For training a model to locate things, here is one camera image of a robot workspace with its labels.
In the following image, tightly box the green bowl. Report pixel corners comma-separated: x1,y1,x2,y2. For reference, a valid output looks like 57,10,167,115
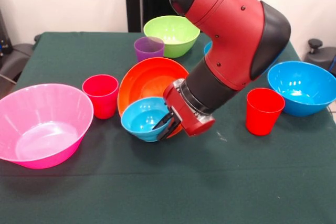
143,15,201,59

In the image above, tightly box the medium blue bowl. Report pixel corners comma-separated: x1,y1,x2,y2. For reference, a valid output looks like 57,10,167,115
203,40,213,57

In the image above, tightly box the large blue bowl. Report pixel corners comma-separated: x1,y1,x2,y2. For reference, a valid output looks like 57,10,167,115
267,61,336,118

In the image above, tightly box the purple cup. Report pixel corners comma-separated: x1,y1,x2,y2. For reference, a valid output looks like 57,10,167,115
133,36,165,63

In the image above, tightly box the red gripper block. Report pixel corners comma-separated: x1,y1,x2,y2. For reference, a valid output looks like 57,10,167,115
152,78,216,141

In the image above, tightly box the dark green tablecloth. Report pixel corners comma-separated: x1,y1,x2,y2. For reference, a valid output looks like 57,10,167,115
0,31,336,224

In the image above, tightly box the orange bowl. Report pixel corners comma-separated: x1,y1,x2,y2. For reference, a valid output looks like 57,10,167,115
117,57,190,138

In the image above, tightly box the small blue ridged bowl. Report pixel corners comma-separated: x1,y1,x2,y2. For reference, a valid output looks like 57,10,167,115
120,97,179,143

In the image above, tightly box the red cup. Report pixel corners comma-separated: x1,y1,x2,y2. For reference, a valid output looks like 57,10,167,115
81,74,119,120
245,88,286,136

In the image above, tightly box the large pink bowl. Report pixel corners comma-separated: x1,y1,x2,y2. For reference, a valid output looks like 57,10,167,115
0,83,95,170

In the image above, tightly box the black equipment tower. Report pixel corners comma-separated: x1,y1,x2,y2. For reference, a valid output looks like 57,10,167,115
0,8,13,70

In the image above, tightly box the black pedestal foot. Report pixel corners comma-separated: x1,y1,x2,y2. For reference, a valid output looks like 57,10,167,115
0,42,35,83
304,38,336,75

